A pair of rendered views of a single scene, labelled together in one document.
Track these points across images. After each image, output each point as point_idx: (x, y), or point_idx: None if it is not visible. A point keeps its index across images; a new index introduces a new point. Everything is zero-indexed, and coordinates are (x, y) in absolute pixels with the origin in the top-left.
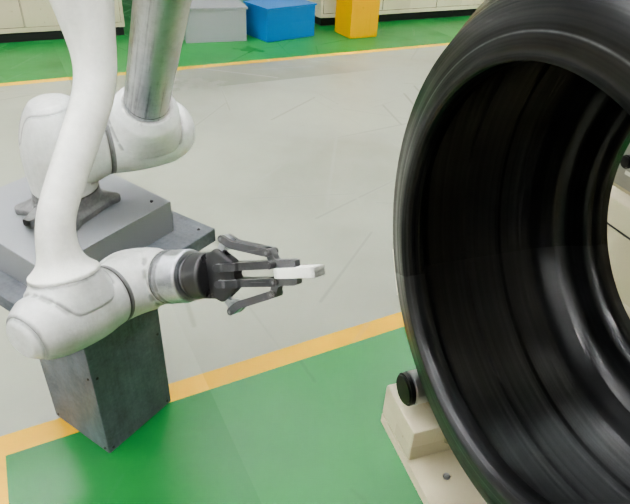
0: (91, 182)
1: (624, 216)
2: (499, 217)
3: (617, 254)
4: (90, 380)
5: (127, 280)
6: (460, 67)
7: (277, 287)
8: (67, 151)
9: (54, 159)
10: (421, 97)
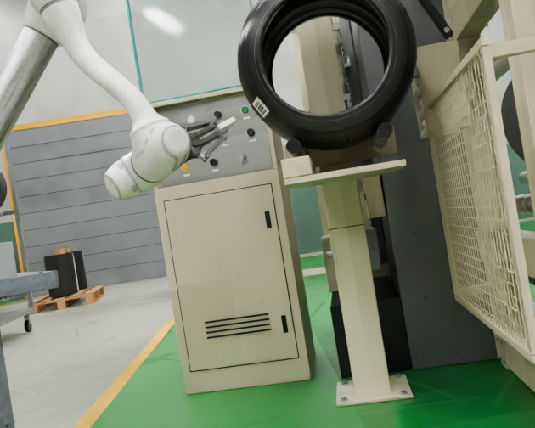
0: None
1: (229, 181)
2: None
3: (238, 199)
4: (11, 423)
5: None
6: (272, 8)
7: (222, 134)
8: (116, 70)
9: (115, 73)
10: (252, 29)
